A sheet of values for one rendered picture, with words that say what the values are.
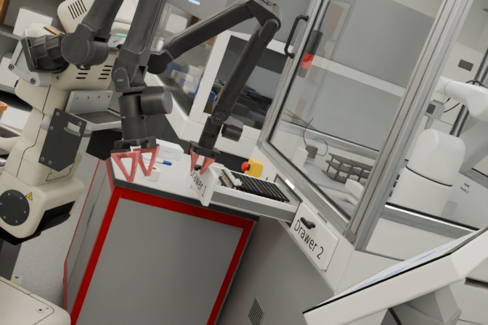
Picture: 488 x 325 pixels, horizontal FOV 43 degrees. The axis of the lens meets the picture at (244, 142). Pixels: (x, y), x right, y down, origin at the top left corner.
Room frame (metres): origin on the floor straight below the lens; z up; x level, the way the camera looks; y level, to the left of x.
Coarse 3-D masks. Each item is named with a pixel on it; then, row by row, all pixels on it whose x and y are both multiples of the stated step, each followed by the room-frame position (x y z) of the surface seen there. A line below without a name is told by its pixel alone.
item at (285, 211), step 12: (216, 168) 2.27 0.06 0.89; (264, 180) 2.34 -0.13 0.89; (216, 192) 2.02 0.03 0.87; (228, 192) 2.04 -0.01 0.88; (240, 192) 2.05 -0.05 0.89; (288, 192) 2.39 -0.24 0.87; (228, 204) 2.04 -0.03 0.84; (240, 204) 2.06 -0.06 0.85; (252, 204) 2.07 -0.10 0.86; (264, 204) 2.09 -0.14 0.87; (276, 204) 2.10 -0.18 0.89; (288, 204) 2.13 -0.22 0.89; (276, 216) 2.10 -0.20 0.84; (288, 216) 2.12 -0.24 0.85
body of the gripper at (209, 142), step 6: (204, 132) 2.07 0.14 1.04; (204, 138) 2.07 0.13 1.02; (210, 138) 2.06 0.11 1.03; (216, 138) 2.08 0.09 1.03; (192, 144) 2.05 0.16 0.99; (198, 144) 2.07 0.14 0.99; (204, 144) 2.06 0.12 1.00; (210, 144) 2.07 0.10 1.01; (210, 150) 2.06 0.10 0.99; (216, 150) 2.10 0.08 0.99
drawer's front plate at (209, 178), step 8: (200, 160) 2.18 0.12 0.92; (208, 168) 2.07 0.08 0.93; (192, 176) 2.20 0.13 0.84; (200, 176) 2.12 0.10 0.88; (208, 176) 2.04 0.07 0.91; (216, 176) 2.00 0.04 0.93; (192, 184) 2.17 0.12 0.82; (208, 184) 2.01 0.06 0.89; (200, 192) 2.06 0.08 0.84; (208, 192) 2.00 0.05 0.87; (200, 200) 2.03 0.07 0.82; (208, 200) 2.00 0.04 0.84
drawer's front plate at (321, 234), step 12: (300, 204) 2.08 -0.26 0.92; (300, 216) 2.05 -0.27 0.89; (312, 216) 1.97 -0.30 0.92; (300, 228) 2.02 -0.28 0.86; (312, 228) 1.95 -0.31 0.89; (324, 228) 1.88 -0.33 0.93; (300, 240) 1.99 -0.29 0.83; (324, 240) 1.86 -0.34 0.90; (336, 240) 1.81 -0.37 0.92; (312, 252) 1.89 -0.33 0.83; (324, 252) 1.83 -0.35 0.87; (324, 264) 1.81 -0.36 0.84
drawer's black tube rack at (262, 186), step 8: (240, 176) 2.24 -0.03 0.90; (248, 176) 2.28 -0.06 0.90; (224, 184) 2.16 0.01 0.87; (248, 184) 2.17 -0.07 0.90; (256, 184) 2.21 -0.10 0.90; (264, 184) 2.26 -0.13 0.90; (272, 184) 2.30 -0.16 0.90; (248, 192) 2.17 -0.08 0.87; (256, 192) 2.11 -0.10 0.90; (264, 192) 2.14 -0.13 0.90; (272, 192) 2.18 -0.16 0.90; (280, 192) 2.23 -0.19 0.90; (288, 200) 2.16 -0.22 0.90
